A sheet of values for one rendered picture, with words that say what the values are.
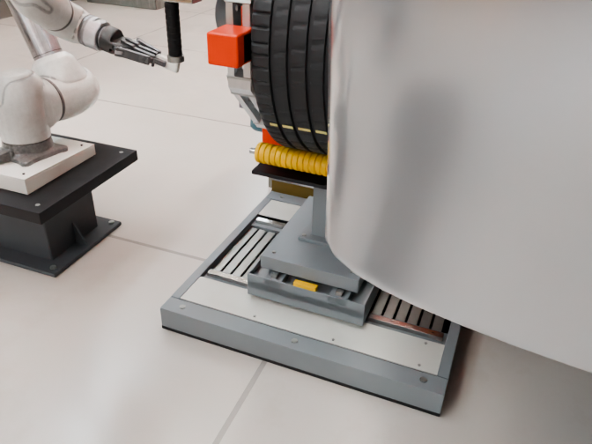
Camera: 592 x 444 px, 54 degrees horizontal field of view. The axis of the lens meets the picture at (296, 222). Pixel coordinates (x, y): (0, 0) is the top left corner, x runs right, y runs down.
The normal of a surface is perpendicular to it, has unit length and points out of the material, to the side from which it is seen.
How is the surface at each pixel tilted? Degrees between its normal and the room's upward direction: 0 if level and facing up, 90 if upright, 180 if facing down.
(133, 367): 0
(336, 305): 90
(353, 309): 90
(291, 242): 0
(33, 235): 90
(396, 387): 90
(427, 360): 0
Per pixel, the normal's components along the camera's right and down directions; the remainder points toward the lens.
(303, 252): 0.03, -0.85
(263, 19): -0.37, 0.29
